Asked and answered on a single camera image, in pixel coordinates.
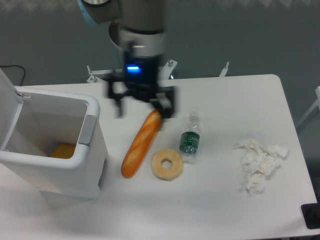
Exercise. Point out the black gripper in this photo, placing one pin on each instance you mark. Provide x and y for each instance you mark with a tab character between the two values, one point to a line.
139	79

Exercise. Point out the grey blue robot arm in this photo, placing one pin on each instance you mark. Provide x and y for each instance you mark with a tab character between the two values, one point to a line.
140	35

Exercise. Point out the white trash can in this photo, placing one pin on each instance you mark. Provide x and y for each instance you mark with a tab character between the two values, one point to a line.
47	119

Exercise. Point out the yellow object inside can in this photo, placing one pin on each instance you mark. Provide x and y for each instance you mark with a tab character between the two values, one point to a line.
63	151

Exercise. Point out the white trash can lid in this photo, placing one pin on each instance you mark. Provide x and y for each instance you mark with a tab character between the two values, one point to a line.
11	103

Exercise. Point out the long orange baguette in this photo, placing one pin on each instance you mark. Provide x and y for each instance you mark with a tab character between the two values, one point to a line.
141	144

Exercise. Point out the green label plastic bottle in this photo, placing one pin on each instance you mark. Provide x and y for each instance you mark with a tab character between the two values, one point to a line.
190	138

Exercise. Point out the crumpled white paper tissue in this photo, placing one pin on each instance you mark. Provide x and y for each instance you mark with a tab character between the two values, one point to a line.
259	163

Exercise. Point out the white furniture leg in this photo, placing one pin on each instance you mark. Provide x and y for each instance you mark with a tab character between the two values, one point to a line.
309	114

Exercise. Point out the black device at edge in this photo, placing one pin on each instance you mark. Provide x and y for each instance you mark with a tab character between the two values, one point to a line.
311	215

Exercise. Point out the white metal base frame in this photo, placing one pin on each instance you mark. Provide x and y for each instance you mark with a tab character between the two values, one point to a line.
164	72

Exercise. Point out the pale ring donut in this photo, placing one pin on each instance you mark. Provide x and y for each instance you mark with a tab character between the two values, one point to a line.
167	164

